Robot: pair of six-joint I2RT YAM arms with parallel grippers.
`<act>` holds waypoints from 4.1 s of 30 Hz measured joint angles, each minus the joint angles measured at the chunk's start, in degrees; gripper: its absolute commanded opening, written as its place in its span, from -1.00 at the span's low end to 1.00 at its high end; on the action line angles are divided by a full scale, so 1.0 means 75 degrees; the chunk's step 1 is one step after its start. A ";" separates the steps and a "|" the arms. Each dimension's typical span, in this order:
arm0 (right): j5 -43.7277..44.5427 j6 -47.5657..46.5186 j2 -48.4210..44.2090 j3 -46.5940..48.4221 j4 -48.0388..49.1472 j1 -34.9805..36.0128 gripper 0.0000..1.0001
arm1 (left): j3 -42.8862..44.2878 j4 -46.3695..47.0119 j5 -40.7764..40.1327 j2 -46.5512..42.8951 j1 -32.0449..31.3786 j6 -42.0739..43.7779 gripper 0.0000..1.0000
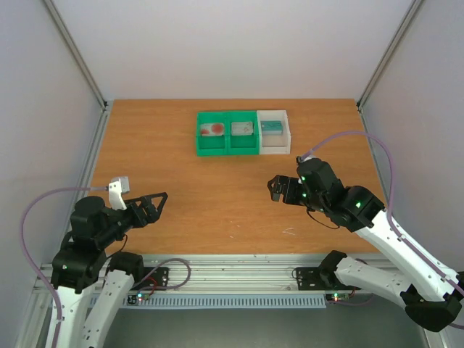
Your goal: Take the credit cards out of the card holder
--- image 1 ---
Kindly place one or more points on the left aluminium frame post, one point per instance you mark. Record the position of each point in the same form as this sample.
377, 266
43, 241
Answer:
59, 22

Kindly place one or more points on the left green bin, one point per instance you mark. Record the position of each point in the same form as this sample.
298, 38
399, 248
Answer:
211, 146

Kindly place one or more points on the left controller board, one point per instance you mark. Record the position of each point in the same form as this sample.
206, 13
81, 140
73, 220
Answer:
139, 298

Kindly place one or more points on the middle green bin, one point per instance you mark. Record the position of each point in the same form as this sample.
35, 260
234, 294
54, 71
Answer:
243, 145

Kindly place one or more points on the card with red circles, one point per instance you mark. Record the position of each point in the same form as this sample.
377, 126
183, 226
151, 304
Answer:
211, 129

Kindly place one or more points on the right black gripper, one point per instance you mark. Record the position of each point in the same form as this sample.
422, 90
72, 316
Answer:
287, 190

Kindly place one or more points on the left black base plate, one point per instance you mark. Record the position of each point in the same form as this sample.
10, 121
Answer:
159, 277

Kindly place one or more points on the controller board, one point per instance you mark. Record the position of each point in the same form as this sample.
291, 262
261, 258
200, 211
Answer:
139, 298
337, 297

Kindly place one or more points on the teal card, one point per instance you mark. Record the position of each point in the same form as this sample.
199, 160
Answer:
271, 127

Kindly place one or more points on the white bin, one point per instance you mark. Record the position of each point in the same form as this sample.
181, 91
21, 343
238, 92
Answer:
275, 144

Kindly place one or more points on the right controller board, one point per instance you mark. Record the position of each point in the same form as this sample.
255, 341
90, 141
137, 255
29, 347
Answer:
337, 297

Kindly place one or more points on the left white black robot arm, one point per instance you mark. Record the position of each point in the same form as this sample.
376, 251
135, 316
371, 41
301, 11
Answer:
90, 285

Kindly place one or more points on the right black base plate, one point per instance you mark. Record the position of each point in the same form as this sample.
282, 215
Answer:
308, 279

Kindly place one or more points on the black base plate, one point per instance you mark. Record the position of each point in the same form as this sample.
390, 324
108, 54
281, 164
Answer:
159, 277
308, 279

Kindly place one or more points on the right aluminium frame post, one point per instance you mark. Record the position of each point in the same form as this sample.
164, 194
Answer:
399, 34

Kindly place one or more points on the green bin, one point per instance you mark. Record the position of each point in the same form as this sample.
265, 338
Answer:
243, 145
211, 146

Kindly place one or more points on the grey slotted cable duct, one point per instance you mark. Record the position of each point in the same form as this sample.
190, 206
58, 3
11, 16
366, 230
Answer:
225, 301

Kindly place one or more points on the aluminium front rail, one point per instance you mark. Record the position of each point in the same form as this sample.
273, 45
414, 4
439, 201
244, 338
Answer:
245, 273

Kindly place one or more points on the grey white card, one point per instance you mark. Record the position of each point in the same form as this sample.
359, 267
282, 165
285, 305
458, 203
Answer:
242, 128

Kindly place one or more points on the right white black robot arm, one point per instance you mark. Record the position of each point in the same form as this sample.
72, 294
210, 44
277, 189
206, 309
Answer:
428, 291

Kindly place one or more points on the aluminium frame post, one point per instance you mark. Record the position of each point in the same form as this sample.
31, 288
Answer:
399, 34
59, 22

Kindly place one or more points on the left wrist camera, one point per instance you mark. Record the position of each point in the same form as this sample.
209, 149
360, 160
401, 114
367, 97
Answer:
116, 188

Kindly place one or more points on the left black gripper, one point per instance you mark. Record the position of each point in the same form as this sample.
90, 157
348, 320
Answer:
153, 214

